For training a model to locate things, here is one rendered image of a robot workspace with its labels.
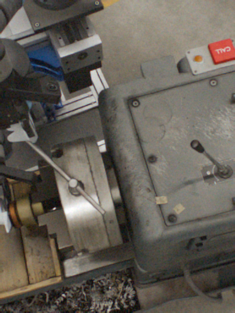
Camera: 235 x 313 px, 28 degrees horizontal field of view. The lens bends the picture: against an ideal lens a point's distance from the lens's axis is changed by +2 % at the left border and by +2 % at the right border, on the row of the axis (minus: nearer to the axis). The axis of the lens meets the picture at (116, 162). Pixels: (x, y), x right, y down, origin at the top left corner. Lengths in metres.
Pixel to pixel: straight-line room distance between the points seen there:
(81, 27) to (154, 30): 1.40
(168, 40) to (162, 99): 1.66
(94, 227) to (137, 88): 0.37
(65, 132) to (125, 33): 0.82
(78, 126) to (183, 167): 1.28
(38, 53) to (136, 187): 0.66
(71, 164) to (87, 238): 0.19
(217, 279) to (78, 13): 1.04
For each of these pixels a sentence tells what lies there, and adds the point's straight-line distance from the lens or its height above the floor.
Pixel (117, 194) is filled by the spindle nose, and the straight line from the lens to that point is 1.19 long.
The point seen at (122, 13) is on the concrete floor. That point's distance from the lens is 2.96.
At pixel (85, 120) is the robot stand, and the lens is 2.35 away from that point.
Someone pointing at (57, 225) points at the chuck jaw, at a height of 1.11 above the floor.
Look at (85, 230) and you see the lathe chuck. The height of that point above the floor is 1.18.
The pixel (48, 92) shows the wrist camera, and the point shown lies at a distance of 0.96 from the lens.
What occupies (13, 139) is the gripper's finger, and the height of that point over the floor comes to 1.39.
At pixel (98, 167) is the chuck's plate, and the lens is 1.14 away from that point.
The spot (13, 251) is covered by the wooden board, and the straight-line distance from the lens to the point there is 1.49.
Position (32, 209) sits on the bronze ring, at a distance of 1.27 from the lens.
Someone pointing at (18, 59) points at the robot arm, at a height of 1.39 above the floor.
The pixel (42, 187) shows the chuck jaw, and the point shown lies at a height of 1.15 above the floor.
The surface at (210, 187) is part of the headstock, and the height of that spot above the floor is 1.25.
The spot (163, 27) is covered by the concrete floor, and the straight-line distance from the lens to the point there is 2.90.
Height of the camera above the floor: 2.30
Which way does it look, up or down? 69 degrees down
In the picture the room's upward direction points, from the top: 7 degrees counter-clockwise
